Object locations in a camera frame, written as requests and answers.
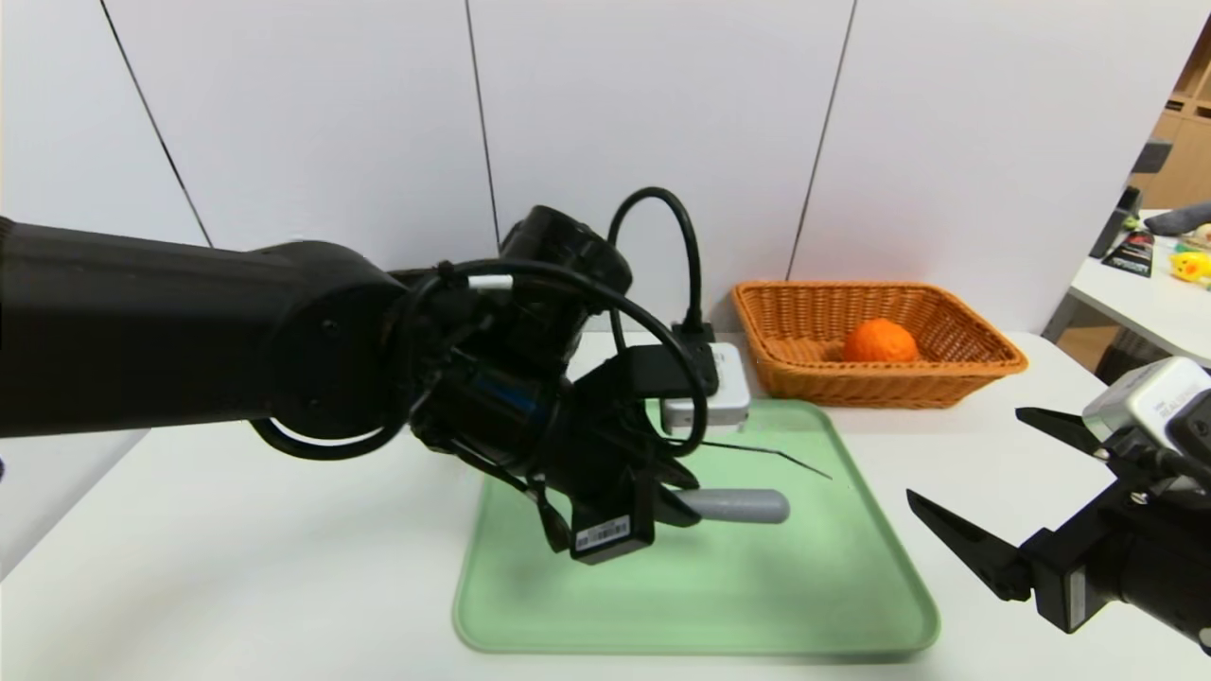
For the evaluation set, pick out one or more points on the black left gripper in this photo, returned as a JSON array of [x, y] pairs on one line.
[[606, 536]]

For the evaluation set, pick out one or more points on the black printed card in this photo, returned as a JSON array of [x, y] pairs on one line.
[[1128, 255]]

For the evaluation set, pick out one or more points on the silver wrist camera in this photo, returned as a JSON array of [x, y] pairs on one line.
[[1149, 397], [719, 397]]

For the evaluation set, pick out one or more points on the yellow toy duck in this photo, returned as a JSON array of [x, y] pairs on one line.
[[1189, 267]]

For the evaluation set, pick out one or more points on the orange wicker basket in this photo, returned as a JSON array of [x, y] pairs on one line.
[[870, 386]]

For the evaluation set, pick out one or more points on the orange fruit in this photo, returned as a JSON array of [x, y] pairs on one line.
[[880, 342]]

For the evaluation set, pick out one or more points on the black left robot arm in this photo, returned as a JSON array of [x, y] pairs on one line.
[[189, 331]]

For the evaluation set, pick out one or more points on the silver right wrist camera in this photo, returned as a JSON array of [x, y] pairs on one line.
[[1149, 397]]

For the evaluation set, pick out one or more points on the black upright box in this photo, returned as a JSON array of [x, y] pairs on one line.
[[1114, 219]]

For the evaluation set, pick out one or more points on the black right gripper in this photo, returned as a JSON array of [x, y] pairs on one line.
[[1067, 586]]

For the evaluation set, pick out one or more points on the wooden shelf unit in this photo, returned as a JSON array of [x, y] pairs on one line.
[[1183, 132]]

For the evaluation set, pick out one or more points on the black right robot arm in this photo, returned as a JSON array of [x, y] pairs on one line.
[[1168, 567]]

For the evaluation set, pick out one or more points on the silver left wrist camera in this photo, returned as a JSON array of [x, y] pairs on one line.
[[719, 397]]

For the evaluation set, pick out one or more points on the light green plastic tray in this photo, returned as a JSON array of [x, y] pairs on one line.
[[757, 586]]

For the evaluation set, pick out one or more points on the dark woven chair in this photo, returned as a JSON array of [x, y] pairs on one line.
[[1131, 355]]

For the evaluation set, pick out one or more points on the white side table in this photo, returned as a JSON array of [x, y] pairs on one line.
[[1149, 307]]

